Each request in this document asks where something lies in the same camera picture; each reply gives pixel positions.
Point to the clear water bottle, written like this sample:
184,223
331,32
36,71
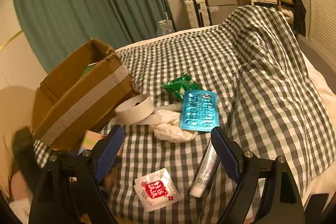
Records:
165,27

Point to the white tape roll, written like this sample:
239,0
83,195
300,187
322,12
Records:
137,110

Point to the white lace cloth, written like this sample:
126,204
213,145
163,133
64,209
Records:
168,128

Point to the white handheld roller device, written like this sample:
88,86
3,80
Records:
176,107

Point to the green curtain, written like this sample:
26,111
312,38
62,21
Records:
56,28

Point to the grey mini fridge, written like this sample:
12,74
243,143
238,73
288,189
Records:
219,10

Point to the black clothing on chair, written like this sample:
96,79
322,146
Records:
299,13

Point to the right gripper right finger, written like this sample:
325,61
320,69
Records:
280,201

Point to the green snack packet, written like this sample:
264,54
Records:
180,85

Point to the silver white tube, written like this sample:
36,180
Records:
206,172

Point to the green white carton box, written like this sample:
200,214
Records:
88,69

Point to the brown cardboard box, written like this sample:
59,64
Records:
66,105

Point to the white suitcase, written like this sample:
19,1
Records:
197,13

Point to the white red sachet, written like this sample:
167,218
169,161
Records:
156,190

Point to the blue blister pill pack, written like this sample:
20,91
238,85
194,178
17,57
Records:
199,111

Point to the checkered bed cover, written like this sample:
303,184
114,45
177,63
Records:
266,99

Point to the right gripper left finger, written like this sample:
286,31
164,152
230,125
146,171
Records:
67,178

